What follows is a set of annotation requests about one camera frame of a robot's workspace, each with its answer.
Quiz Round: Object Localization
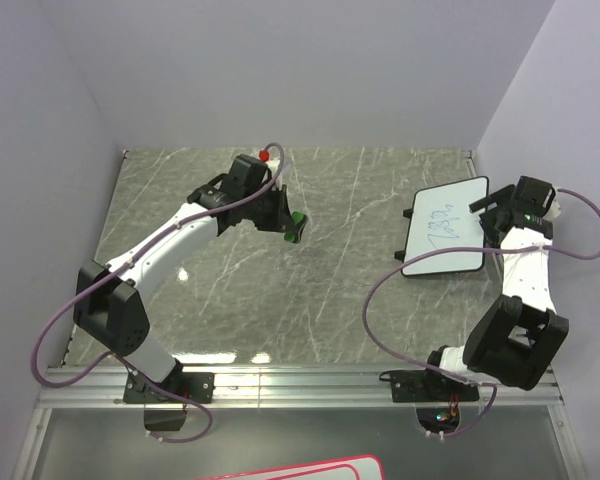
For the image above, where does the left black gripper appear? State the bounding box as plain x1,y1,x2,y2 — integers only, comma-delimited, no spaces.
244,184,297,233

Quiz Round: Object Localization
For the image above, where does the green whiteboard eraser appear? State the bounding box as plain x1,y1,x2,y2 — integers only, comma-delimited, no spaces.
284,211,308,244

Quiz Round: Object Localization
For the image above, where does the small white whiteboard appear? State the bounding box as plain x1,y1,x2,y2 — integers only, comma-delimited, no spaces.
395,176,489,277

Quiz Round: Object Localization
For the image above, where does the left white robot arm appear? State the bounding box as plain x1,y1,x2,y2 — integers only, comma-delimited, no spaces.
73,150,306,402

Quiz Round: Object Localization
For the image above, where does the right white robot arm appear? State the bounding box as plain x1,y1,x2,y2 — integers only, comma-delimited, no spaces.
421,176,569,400

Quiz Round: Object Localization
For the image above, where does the pink bordered white board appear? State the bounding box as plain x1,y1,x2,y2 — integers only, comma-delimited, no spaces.
211,455,385,480

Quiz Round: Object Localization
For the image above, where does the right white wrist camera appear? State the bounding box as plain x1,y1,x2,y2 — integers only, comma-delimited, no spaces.
543,186,562,222

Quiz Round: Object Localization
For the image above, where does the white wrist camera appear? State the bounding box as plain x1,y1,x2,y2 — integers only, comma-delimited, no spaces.
258,150,293,185
543,186,562,222

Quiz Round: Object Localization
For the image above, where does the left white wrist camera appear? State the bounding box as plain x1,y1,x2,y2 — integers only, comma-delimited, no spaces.
258,150,293,185

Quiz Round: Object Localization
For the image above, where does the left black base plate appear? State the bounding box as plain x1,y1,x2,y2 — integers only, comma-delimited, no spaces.
123,372,215,404

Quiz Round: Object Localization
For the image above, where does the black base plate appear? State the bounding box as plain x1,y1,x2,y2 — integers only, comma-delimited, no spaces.
123,372,215,404
379,370,480,403

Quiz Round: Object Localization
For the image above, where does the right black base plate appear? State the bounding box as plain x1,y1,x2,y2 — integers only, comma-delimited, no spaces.
379,370,480,403

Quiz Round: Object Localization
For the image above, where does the aluminium mounting rail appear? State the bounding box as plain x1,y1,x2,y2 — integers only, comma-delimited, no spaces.
39,364,564,409

